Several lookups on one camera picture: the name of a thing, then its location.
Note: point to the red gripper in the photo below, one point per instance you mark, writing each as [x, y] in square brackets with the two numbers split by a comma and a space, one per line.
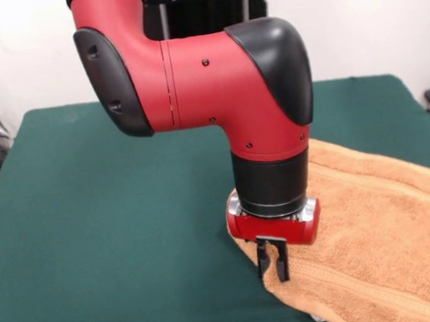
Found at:
[275, 231]

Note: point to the orange terry towel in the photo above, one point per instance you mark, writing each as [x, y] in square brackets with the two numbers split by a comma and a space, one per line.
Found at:
[378, 236]

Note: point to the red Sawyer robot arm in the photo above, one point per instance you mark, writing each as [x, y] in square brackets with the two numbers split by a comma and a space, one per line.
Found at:
[211, 85]

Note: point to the dark green table cloth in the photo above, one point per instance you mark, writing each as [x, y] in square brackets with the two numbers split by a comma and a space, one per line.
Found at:
[93, 237]

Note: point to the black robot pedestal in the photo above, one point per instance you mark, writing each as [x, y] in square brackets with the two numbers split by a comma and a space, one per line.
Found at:
[204, 6]

